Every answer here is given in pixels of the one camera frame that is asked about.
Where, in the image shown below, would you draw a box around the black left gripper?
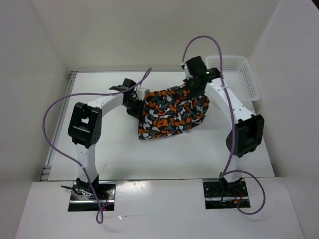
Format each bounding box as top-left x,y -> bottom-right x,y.
123,97 -> 145,121

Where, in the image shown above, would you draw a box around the orange camouflage shorts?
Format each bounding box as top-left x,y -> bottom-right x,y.
138,84 -> 210,140

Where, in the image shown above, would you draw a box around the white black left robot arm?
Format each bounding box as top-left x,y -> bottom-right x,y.
68,78 -> 150,199

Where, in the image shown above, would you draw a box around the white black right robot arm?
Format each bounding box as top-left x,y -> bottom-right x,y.
181,56 -> 265,196

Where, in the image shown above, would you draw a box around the white plastic basket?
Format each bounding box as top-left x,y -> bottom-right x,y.
205,55 -> 260,102

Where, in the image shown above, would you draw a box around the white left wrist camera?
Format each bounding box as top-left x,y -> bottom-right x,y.
136,87 -> 150,100

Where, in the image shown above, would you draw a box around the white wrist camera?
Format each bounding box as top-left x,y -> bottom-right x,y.
136,87 -> 150,100
181,62 -> 188,71

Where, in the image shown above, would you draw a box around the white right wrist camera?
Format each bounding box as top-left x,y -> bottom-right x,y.
181,62 -> 188,71

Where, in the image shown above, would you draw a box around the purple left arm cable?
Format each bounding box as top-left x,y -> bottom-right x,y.
42,67 -> 152,224

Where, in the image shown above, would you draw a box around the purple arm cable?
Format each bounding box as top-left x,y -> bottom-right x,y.
181,36 -> 266,215
42,67 -> 152,224

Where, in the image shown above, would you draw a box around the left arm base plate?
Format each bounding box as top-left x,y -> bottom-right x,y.
68,181 -> 116,212

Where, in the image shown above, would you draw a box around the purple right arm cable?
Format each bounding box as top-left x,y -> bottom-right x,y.
181,36 -> 266,215

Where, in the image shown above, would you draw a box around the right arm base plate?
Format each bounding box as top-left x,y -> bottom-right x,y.
203,179 -> 251,210

